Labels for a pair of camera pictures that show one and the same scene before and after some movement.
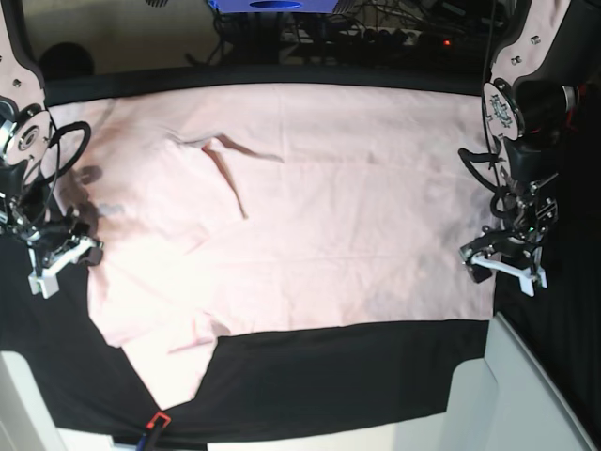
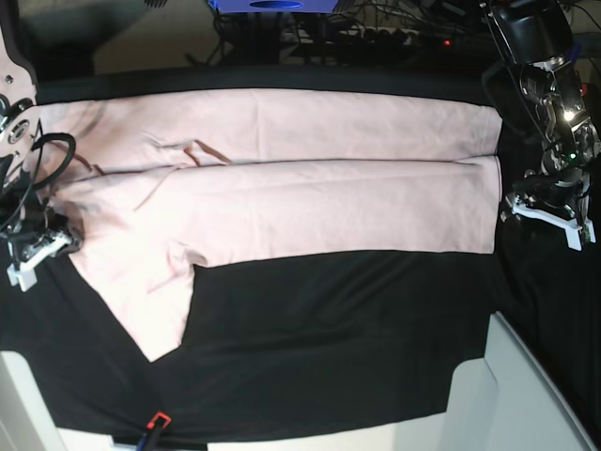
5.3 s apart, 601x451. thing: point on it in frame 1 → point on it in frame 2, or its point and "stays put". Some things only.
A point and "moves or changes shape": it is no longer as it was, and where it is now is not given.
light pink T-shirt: x=220 y=209 moves or changes shape
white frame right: x=503 y=401 stays put
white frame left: x=26 y=422 stays put
